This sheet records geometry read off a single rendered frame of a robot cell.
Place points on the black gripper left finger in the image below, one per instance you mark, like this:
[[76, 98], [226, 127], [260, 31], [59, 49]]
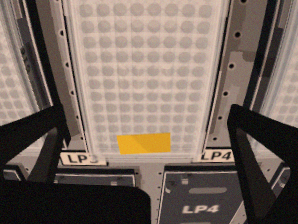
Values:
[[16, 136]]

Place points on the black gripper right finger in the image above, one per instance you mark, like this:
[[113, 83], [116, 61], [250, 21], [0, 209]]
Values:
[[282, 140]]

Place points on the clear plastic plate lid with yellow tape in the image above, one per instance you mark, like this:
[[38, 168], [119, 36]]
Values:
[[145, 72]]

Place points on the clear plastic well plate lid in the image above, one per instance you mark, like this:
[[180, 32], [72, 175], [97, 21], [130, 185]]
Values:
[[283, 105]]

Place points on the clear plastic microplate lid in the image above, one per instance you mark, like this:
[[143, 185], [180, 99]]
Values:
[[16, 99]]

